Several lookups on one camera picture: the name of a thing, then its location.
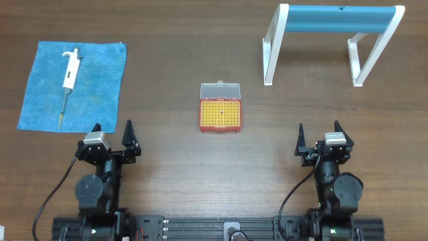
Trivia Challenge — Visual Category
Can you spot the red and yellow tip box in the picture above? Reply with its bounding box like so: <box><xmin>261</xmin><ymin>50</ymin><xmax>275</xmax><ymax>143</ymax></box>
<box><xmin>199</xmin><ymin>80</ymin><xmax>242</xmax><ymax>133</ymax></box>

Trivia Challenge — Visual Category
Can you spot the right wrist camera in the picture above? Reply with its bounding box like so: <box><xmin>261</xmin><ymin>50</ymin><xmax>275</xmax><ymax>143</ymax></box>
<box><xmin>323</xmin><ymin>131</ymin><xmax>348</xmax><ymax>145</ymax></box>

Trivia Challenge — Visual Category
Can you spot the mounting rail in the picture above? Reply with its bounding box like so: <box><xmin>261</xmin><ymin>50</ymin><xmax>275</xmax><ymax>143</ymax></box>
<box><xmin>51</xmin><ymin>216</ymin><xmax>385</xmax><ymax>241</ymax></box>

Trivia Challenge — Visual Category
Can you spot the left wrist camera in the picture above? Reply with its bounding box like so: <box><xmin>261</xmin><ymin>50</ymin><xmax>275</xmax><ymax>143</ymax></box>
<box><xmin>82</xmin><ymin>131</ymin><xmax>110</xmax><ymax>151</ymax></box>

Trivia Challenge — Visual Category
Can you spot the blue cloth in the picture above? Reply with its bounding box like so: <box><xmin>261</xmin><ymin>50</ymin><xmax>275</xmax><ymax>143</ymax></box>
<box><xmin>16</xmin><ymin>40</ymin><xmax>128</xmax><ymax>134</ymax></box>

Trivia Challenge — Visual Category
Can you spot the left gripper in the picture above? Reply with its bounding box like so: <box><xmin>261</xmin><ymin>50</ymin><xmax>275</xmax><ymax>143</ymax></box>
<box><xmin>76</xmin><ymin>119</ymin><xmax>142</xmax><ymax>165</ymax></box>

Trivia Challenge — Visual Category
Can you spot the white pipette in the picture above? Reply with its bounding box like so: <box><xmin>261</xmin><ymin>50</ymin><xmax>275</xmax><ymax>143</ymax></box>
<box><xmin>57</xmin><ymin>48</ymin><xmax>84</xmax><ymax>131</ymax></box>

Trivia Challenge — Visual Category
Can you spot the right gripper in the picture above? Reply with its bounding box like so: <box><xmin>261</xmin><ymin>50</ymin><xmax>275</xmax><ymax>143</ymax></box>
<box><xmin>294</xmin><ymin>120</ymin><xmax>354</xmax><ymax>167</ymax></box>

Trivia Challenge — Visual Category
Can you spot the white and blue stand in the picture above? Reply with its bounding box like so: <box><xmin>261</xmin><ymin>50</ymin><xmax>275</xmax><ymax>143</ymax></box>
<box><xmin>262</xmin><ymin>3</ymin><xmax>406</xmax><ymax>88</ymax></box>

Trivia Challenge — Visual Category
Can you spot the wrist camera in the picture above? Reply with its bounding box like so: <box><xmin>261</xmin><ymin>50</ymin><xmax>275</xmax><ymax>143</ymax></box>
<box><xmin>323</xmin><ymin>131</ymin><xmax>348</xmax><ymax>145</ymax></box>
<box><xmin>82</xmin><ymin>131</ymin><xmax>110</xmax><ymax>151</ymax></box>

